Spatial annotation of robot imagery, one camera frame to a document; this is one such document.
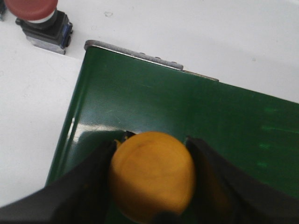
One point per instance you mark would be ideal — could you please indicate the green conveyor belt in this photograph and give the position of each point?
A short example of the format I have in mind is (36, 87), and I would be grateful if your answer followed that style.
(114, 93)

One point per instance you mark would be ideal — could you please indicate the yellow push button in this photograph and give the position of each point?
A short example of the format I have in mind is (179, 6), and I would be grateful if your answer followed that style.
(151, 172)

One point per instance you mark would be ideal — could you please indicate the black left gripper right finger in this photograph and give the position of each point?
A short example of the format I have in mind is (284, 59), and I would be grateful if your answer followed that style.
(226, 195)

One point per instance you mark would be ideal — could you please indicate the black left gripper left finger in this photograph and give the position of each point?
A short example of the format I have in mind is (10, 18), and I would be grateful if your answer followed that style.
(79, 197)

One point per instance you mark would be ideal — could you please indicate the red push button far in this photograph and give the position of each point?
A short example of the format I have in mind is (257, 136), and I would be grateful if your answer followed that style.
(42, 23)

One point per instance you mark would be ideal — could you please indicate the aluminium conveyor frame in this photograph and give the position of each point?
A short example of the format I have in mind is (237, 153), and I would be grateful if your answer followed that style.
(142, 56)

